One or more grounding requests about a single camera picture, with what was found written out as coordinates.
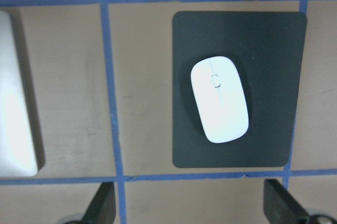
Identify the black mousepad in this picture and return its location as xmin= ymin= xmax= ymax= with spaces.
xmin=172 ymin=11 xmax=308 ymax=168

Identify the silver laptop notebook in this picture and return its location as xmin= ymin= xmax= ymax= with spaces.
xmin=1 ymin=10 xmax=45 ymax=178

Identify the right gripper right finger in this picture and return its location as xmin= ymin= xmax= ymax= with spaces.
xmin=263 ymin=179 xmax=316 ymax=224

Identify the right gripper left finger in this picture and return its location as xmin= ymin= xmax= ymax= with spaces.
xmin=81 ymin=182 xmax=116 ymax=223

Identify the white computer mouse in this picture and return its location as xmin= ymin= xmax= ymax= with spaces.
xmin=190 ymin=56 xmax=249 ymax=143

